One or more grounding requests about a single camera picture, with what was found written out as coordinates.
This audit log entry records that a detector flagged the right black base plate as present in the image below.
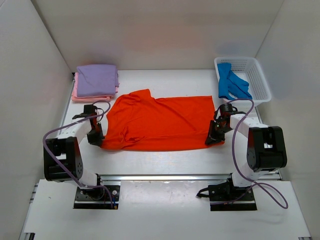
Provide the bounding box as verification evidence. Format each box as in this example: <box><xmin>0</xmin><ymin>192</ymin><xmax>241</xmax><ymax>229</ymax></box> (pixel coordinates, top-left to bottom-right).
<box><xmin>196</xmin><ymin>182</ymin><xmax>258</xmax><ymax>212</ymax></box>

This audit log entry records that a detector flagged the folded pink t shirt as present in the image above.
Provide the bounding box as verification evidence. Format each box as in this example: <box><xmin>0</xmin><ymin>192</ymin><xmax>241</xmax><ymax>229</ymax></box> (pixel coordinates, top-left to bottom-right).
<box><xmin>71</xmin><ymin>72</ymin><xmax>115</xmax><ymax>103</ymax></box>

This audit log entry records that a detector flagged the folded purple t shirt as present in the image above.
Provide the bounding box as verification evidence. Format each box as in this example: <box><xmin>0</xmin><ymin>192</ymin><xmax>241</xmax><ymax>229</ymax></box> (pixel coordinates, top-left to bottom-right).
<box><xmin>76</xmin><ymin>64</ymin><xmax>120</xmax><ymax>98</ymax></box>

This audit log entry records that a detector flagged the white plastic mesh basket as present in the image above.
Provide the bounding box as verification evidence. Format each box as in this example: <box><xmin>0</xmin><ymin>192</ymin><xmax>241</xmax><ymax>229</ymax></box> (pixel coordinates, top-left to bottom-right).
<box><xmin>214</xmin><ymin>56</ymin><xmax>272</xmax><ymax>108</ymax></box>

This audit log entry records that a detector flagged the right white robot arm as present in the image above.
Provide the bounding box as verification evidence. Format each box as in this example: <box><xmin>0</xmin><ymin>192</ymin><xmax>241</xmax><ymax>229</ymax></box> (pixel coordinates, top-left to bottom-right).
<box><xmin>204</xmin><ymin>102</ymin><xmax>288</xmax><ymax>188</ymax></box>

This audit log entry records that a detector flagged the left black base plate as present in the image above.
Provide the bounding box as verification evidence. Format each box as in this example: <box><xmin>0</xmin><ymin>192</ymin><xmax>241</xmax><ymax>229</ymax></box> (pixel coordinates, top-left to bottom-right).
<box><xmin>73</xmin><ymin>182</ymin><xmax>121</xmax><ymax>210</ymax></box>

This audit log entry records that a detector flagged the aluminium table edge rail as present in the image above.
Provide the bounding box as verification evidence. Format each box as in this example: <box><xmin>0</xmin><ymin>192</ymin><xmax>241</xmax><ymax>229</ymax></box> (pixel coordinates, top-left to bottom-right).
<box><xmin>97</xmin><ymin>172</ymin><xmax>282</xmax><ymax>182</ymax></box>

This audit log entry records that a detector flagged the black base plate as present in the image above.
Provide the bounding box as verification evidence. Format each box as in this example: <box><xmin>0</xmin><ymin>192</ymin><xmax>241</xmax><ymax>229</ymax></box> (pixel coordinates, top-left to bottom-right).
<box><xmin>196</xmin><ymin>182</ymin><xmax>258</xmax><ymax>212</ymax></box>
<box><xmin>73</xmin><ymin>182</ymin><xmax>121</xmax><ymax>210</ymax></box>

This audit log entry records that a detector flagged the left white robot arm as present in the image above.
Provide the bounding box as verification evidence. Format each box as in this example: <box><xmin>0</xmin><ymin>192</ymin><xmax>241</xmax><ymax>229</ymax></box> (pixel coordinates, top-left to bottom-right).
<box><xmin>43</xmin><ymin>104</ymin><xmax>105</xmax><ymax>189</ymax></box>

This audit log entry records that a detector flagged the blue t shirt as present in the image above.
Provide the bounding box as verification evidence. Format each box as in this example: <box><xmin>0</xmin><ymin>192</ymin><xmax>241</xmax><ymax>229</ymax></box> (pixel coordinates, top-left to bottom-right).
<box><xmin>217</xmin><ymin>63</ymin><xmax>253</xmax><ymax>100</ymax></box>

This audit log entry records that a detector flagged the orange t shirt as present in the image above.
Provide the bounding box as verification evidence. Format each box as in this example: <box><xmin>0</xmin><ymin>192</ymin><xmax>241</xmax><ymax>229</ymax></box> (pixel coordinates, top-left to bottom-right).
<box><xmin>101</xmin><ymin>89</ymin><xmax>215</xmax><ymax>152</ymax></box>

